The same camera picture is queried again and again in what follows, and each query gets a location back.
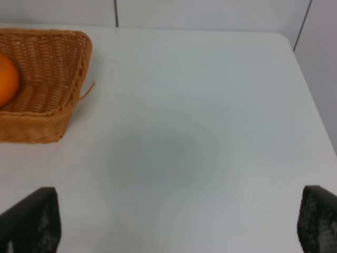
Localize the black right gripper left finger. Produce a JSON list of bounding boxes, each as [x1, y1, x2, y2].
[[1, 187, 62, 252]]

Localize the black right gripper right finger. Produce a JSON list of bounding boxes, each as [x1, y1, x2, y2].
[[297, 186, 336, 253]]

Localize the orange with stem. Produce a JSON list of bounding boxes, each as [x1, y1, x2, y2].
[[0, 53, 19, 107]]

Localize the orange wicker basket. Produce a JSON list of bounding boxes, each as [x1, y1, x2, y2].
[[1, 28, 92, 144]]

